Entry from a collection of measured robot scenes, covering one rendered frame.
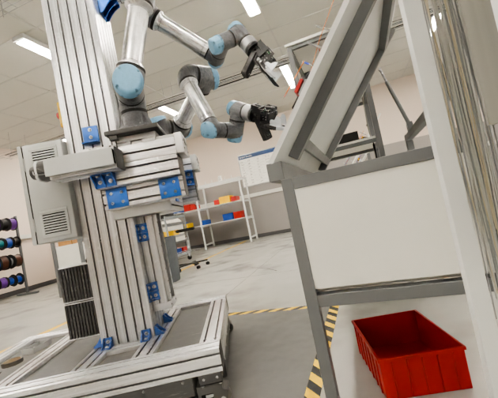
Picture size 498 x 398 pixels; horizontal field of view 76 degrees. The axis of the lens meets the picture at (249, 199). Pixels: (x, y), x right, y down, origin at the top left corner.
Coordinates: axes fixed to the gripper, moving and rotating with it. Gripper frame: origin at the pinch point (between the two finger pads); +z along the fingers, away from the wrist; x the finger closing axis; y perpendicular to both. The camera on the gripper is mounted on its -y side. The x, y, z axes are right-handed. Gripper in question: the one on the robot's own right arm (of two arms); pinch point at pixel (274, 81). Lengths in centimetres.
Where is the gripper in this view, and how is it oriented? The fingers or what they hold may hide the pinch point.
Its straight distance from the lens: 150.4
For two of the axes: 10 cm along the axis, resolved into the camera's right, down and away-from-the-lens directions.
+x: 2.6, 1.3, 9.6
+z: 5.7, 7.8, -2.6
